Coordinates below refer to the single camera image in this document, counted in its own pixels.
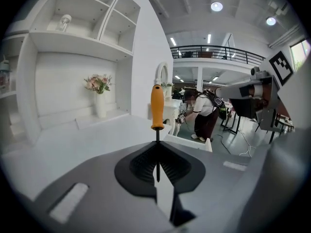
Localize clear glass jar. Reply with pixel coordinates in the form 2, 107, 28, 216
56, 14, 72, 32

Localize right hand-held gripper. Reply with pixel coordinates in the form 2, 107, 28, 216
215, 50, 311, 133

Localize orange handle screwdriver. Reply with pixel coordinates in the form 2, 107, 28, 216
150, 84, 166, 183

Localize white carved dressing table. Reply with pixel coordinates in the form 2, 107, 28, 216
147, 98, 185, 137

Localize black cable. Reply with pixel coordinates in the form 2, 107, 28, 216
215, 133, 234, 155

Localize white cable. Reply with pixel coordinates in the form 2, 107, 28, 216
239, 130, 257, 157

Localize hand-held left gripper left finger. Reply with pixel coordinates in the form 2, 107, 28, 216
34, 141, 175, 233

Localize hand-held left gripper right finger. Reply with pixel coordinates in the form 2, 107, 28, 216
157, 141, 253, 233

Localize black balcony railing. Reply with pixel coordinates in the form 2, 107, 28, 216
169, 44, 266, 66

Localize white vase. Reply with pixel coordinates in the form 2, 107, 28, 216
95, 92, 107, 118

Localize white shelf cabinet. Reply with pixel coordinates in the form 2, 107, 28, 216
0, 0, 174, 203

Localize pink flower bouquet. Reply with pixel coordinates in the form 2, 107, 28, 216
84, 73, 113, 95

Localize small potted flowers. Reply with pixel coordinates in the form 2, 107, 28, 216
160, 81, 175, 99

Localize black frame table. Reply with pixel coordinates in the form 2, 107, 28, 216
220, 105, 242, 135

